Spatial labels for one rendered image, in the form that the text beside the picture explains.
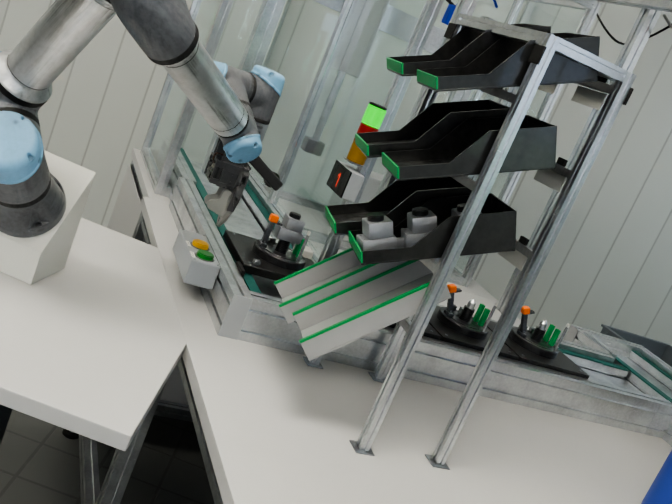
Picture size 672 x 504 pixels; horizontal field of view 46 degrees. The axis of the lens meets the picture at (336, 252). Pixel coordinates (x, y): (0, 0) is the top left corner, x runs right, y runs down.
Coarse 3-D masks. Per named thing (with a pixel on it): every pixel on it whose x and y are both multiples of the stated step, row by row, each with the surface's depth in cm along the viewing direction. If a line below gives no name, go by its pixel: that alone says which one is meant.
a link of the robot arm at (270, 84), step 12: (252, 72) 168; (264, 72) 166; (276, 72) 171; (264, 84) 167; (276, 84) 168; (264, 96) 167; (276, 96) 169; (252, 108) 168; (264, 108) 168; (264, 120) 170
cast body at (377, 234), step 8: (368, 216) 140; (376, 216) 140; (384, 216) 143; (368, 224) 139; (376, 224) 139; (384, 224) 139; (392, 224) 140; (368, 232) 140; (376, 232) 140; (384, 232) 140; (392, 232) 140; (360, 240) 141; (368, 240) 140; (376, 240) 140; (384, 240) 140; (392, 240) 141; (400, 240) 143; (360, 248) 141; (368, 248) 140; (376, 248) 140; (384, 248) 141; (392, 248) 141
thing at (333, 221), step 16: (384, 192) 163; (400, 192) 163; (416, 192) 151; (432, 192) 151; (448, 192) 152; (464, 192) 152; (336, 208) 162; (352, 208) 163; (368, 208) 164; (384, 208) 164; (400, 208) 151; (336, 224) 150; (352, 224) 151
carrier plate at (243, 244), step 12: (228, 240) 201; (240, 240) 202; (252, 240) 207; (240, 252) 193; (252, 252) 197; (252, 264) 188; (264, 264) 191; (312, 264) 208; (264, 276) 188; (276, 276) 189
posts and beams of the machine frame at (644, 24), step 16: (464, 0) 259; (608, 0) 275; (624, 0) 266; (640, 0) 259; (656, 0) 252; (640, 16) 264; (656, 16) 262; (640, 32) 262; (624, 48) 267; (640, 48) 265; (624, 64) 265; (608, 80) 270; (592, 112) 273; (576, 144) 276; (384, 176) 277; (560, 192) 276; (544, 208) 282; (544, 224) 280; (512, 288) 286
